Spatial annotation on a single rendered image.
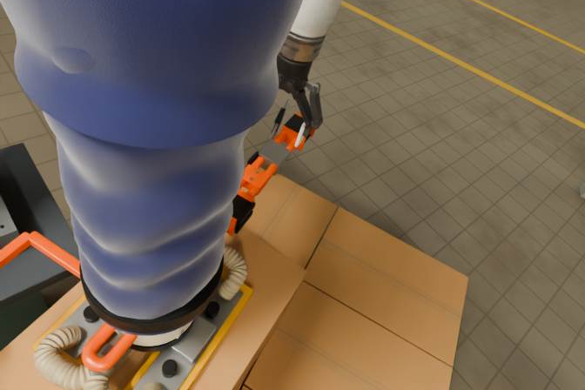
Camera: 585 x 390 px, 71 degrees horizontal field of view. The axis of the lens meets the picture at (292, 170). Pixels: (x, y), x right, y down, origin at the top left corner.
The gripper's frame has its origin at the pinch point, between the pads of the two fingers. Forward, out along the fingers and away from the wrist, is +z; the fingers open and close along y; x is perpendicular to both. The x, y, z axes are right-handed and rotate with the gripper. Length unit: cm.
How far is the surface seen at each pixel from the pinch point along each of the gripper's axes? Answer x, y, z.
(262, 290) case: -22.5, 16.4, 27.4
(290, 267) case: -13.2, 19.1, 27.4
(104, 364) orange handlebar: -56, 3, 13
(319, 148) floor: 135, -13, 122
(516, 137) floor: 268, 116, 122
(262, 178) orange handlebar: -4.8, 2.4, 12.6
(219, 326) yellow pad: -36.0, 13.2, 24.6
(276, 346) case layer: -15, 26, 67
